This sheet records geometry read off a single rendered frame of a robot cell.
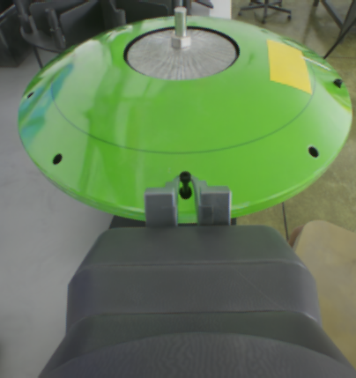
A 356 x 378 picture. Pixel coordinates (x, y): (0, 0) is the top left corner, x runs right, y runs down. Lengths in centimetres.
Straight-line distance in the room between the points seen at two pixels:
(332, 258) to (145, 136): 59
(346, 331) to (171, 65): 58
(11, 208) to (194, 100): 30
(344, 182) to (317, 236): 108
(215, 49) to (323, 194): 146
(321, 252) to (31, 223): 59
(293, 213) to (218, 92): 135
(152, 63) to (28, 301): 27
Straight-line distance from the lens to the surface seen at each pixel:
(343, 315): 68
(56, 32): 55
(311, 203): 161
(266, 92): 23
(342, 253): 73
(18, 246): 38
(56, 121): 24
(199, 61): 25
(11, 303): 35
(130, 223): 33
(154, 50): 27
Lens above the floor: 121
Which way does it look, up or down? 52 degrees down
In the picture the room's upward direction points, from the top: 3 degrees counter-clockwise
